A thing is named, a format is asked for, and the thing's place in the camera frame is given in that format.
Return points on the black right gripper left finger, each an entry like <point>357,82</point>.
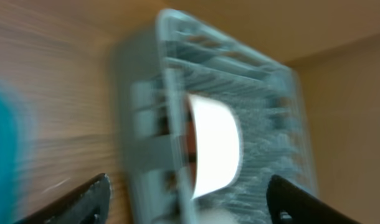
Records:
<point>87,204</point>

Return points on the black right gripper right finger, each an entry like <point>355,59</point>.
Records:
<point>287,203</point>

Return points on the pink small bowl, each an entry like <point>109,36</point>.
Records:
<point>217,138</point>

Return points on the grey dishwasher rack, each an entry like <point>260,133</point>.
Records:
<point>155,71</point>

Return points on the teal plastic tray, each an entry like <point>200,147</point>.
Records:
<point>15,136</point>

